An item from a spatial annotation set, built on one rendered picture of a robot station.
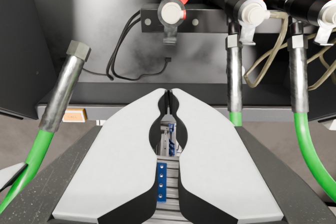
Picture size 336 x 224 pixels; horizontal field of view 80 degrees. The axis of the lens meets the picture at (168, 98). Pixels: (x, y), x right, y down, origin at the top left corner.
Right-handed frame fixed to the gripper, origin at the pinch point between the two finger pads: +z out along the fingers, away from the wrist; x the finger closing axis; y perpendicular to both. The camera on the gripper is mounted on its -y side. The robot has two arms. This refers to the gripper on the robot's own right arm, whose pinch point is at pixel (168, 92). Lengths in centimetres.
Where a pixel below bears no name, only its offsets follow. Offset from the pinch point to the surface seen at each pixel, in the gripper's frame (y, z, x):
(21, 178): 10.0, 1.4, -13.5
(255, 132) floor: 107, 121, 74
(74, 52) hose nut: 0.6, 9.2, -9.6
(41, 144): 8.1, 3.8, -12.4
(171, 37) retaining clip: -0.4, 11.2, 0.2
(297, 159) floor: 139, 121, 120
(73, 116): 21.2, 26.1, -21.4
